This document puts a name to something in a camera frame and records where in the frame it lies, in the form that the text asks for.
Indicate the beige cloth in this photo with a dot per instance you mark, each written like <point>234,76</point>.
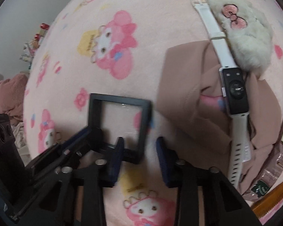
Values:
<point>179,75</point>

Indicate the black square display frame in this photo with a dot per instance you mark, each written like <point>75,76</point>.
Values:
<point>120,99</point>

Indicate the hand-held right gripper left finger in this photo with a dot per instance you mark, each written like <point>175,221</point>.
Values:
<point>115,156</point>

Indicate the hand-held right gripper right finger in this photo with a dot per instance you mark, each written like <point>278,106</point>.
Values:
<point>162,162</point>

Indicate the white fluffy bow sock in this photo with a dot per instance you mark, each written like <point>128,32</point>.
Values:
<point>247,40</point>

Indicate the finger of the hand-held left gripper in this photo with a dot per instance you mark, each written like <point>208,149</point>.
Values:
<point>68,162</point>
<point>77,137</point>

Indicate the pink printed blanket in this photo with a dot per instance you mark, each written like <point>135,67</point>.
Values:
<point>155,28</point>

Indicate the orange comb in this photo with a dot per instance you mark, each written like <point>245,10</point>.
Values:
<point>271,202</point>

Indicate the pink plush pillow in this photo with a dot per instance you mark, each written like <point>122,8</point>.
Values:
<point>9,94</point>

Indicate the shelf of small trinkets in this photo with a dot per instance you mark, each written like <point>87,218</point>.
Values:
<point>35,42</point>

